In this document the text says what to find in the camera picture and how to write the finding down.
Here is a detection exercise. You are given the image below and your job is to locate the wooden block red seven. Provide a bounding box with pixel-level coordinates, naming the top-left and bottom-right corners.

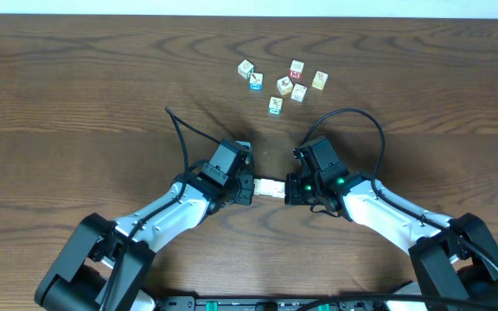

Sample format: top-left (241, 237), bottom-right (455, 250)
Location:
top-left (259, 179), bottom-right (276, 196)

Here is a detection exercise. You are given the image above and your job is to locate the wooden block green letter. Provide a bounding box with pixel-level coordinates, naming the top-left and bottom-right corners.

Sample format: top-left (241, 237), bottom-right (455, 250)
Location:
top-left (273, 181), bottom-right (285, 199)

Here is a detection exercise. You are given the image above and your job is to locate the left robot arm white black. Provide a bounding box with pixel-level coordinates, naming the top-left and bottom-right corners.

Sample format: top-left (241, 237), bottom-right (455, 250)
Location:
top-left (34, 168), bottom-right (254, 310)

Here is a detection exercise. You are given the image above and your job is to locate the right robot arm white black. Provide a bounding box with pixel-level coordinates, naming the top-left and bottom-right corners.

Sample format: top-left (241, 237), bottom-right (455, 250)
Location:
top-left (285, 162), bottom-right (498, 310)

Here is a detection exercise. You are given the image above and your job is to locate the wooden block teal side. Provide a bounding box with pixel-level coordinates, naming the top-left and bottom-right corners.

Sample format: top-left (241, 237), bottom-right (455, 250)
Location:
top-left (268, 97), bottom-right (283, 115)

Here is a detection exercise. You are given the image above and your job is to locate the wooden block centre brown print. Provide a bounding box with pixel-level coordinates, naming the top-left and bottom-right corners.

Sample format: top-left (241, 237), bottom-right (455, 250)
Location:
top-left (277, 76), bottom-right (293, 96)

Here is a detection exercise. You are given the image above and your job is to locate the wooden block blue side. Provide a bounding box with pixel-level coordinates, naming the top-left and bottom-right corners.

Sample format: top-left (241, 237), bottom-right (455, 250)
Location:
top-left (249, 73), bottom-right (264, 91)

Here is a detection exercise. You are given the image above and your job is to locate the wooden block yellow print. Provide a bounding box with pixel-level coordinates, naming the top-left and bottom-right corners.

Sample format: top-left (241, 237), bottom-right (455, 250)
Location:
top-left (312, 71), bottom-right (329, 90)

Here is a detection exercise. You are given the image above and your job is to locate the wooden block red M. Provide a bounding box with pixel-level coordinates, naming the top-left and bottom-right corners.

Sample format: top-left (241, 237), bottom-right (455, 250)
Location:
top-left (289, 60), bottom-right (304, 79)

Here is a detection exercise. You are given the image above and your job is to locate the right black cable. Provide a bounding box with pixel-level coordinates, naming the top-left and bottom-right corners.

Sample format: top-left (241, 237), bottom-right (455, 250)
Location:
top-left (298, 107), bottom-right (498, 311)

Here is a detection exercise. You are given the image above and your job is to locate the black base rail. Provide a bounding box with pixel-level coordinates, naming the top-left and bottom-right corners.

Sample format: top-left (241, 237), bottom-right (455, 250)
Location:
top-left (153, 295), bottom-right (483, 311)

